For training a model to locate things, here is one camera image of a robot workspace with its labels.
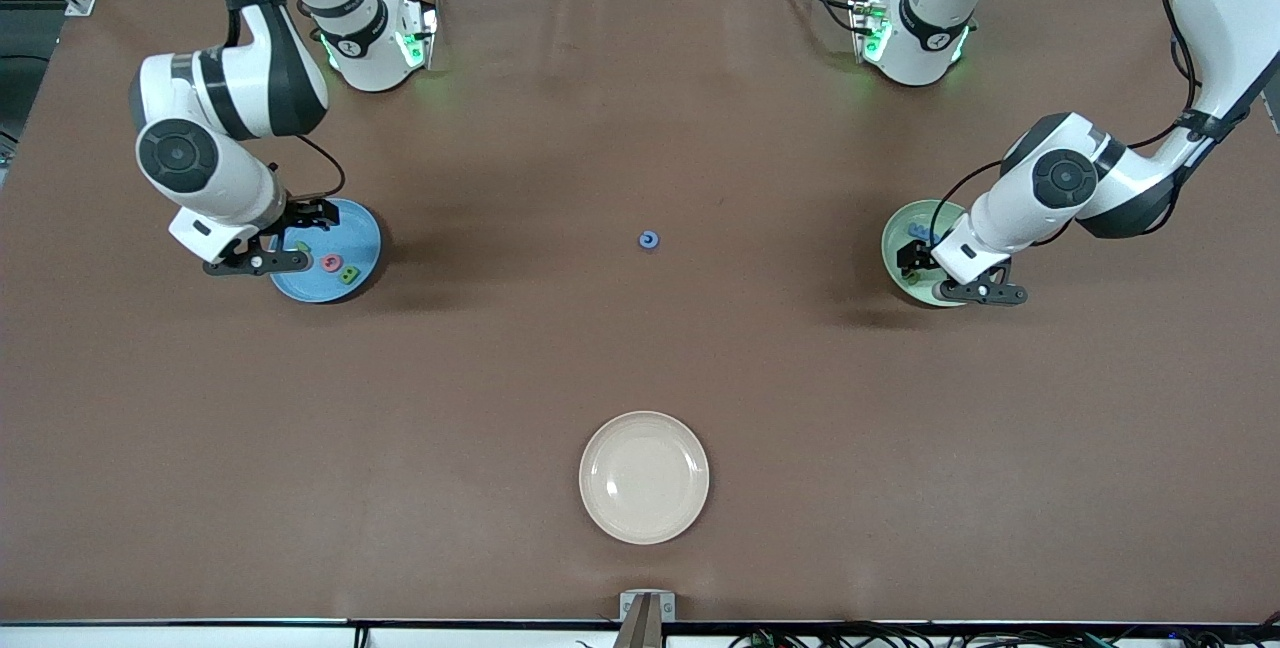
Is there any green plate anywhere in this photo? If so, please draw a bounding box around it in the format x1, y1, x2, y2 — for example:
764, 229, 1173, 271
880, 199, 979, 309

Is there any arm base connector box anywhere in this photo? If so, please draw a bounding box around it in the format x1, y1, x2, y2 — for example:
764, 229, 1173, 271
396, 0, 439, 71
848, 0, 891, 64

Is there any brown table cover mat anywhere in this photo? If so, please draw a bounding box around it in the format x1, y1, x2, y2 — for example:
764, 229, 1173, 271
0, 0, 1280, 624

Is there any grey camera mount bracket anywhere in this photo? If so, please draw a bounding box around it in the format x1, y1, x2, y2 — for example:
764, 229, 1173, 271
615, 590, 677, 648

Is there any blue plate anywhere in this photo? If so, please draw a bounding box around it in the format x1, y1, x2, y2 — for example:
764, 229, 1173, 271
268, 198, 383, 305

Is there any beige plate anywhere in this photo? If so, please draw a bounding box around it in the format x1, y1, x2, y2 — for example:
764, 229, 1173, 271
578, 411, 711, 546

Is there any white table edge profile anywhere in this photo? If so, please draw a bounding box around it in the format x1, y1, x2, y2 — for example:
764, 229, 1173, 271
0, 621, 1280, 648

